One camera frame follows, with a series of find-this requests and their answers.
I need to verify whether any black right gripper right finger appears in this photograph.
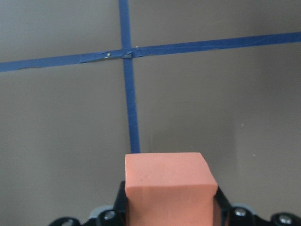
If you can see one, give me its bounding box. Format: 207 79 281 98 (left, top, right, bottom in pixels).
213 188 301 226

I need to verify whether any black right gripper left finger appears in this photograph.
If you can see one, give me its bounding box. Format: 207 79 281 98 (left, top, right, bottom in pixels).
49 181 127 226

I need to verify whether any orange foam cube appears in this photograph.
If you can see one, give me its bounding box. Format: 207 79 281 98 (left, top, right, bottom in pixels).
125 153 218 226

